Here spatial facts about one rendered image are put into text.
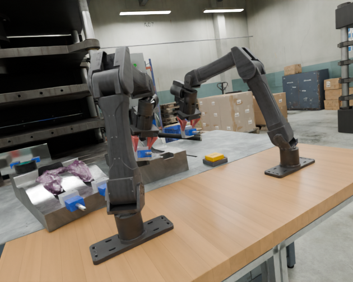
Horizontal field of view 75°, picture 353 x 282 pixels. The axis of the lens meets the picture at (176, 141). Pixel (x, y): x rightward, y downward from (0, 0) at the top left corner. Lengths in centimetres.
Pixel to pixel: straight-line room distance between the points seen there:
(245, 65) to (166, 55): 745
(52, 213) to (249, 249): 54
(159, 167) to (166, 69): 734
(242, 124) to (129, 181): 443
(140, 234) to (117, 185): 13
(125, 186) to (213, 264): 25
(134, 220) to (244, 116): 446
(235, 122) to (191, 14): 526
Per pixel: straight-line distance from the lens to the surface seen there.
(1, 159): 168
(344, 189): 80
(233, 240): 55
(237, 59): 88
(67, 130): 165
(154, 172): 92
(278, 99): 582
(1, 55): 173
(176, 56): 840
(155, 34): 830
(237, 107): 477
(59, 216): 79
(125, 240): 59
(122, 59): 59
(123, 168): 55
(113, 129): 55
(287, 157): 89
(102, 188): 79
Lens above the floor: 112
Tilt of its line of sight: 11 degrees down
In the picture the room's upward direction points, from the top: 10 degrees counter-clockwise
